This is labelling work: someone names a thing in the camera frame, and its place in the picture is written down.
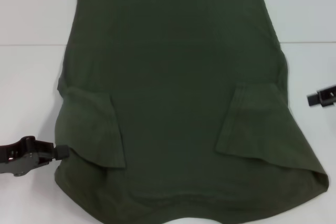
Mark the dark green t-shirt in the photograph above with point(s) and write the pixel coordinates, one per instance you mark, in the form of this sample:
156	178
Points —
170	90

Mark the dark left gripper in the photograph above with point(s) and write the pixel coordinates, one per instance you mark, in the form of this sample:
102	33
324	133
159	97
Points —
15	161

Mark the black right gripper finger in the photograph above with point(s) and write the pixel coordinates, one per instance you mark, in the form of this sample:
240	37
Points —
312	100

